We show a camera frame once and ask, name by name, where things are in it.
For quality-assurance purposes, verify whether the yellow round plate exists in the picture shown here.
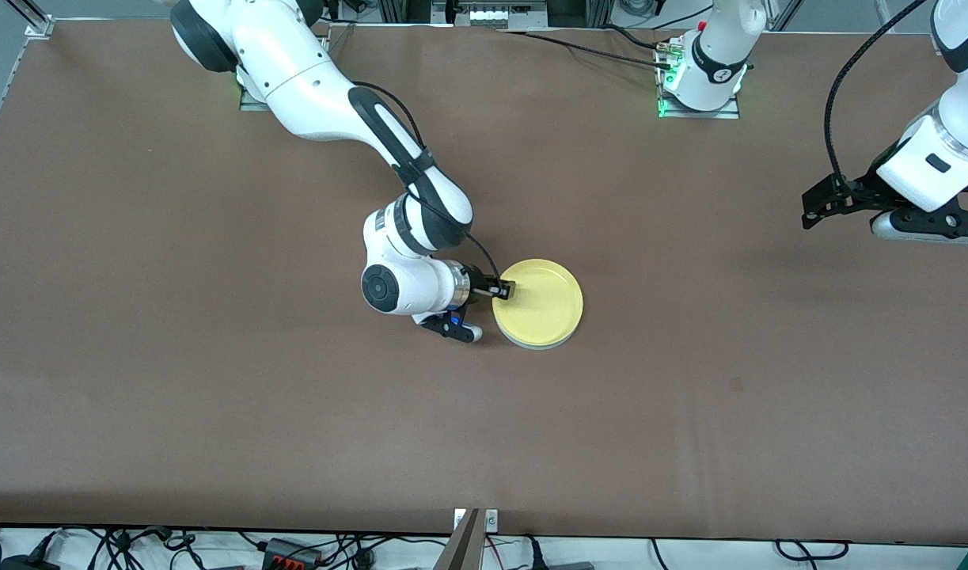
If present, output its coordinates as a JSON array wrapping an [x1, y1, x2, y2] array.
[[492, 258, 585, 348]]

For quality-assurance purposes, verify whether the pale green round plate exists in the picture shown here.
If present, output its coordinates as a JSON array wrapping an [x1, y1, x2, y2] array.
[[495, 321, 583, 352]]

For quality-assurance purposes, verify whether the white terminal block device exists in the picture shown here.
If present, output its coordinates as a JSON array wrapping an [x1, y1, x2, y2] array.
[[468, 0, 549, 29]]

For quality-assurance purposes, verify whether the black orange power strip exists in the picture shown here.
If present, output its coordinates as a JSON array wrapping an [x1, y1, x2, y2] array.
[[260, 538, 324, 568]]

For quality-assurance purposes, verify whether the aluminium corner profile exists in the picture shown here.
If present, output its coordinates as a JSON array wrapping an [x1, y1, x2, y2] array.
[[9, 0, 55, 39]]

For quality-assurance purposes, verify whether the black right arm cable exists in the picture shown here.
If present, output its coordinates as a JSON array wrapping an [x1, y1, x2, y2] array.
[[353, 79, 504, 291]]

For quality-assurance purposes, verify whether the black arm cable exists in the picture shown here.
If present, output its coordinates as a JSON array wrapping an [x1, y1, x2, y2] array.
[[823, 0, 928, 183], [353, 79, 504, 291]]

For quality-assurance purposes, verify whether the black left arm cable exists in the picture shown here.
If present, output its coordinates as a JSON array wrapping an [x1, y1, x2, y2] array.
[[823, 0, 928, 183]]

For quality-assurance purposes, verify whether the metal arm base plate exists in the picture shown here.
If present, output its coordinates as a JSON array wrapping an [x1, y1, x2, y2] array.
[[240, 70, 272, 112], [656, 40, 741, 120]]

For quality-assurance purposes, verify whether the thin black table cable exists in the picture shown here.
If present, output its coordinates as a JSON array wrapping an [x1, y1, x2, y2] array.
[[503, 28, 674, 69]]

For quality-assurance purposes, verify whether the grey camera stand post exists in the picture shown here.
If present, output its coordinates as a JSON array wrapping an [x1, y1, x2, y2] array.
[[435, 508, 484, 570]]

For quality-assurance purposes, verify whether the dark aluminium frame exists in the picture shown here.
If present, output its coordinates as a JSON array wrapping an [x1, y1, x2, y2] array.
[[379, 0, 433, 23]]

